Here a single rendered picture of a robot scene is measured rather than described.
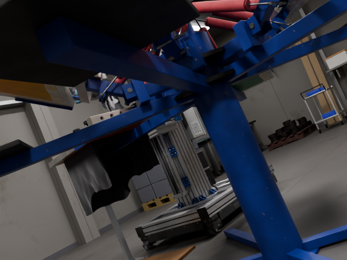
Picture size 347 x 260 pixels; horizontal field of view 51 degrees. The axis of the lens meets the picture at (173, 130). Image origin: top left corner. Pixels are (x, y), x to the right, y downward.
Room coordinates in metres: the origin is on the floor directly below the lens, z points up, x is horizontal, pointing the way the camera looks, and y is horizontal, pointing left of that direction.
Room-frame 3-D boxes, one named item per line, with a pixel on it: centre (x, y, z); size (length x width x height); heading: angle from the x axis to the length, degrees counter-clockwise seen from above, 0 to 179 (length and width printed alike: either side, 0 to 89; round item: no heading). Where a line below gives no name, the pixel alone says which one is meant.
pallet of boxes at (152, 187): (7.34, 0.40, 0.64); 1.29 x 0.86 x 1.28; 141
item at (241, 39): (1.78, -0.25, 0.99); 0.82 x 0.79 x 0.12; 42
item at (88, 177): (2.46, 0.65, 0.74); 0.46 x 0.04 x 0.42; 42
